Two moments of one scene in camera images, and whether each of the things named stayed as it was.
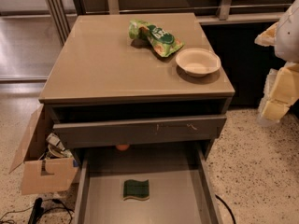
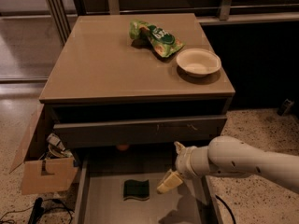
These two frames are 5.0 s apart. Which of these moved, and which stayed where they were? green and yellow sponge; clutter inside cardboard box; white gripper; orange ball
Moved: white gripper
Stayed: green and yellow sponge; clutter inside cardboard box; orange ball
